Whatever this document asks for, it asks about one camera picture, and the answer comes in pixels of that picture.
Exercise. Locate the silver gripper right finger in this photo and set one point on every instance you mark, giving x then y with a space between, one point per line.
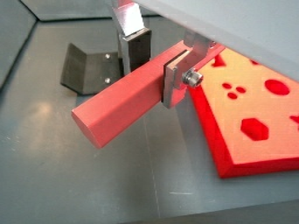
180 71

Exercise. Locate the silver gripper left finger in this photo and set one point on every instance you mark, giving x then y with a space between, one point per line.
132 34

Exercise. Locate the red hexagonal peg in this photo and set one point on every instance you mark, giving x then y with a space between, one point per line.
104 115

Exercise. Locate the black curved holder stand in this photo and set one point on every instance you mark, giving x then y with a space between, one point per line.
90 72

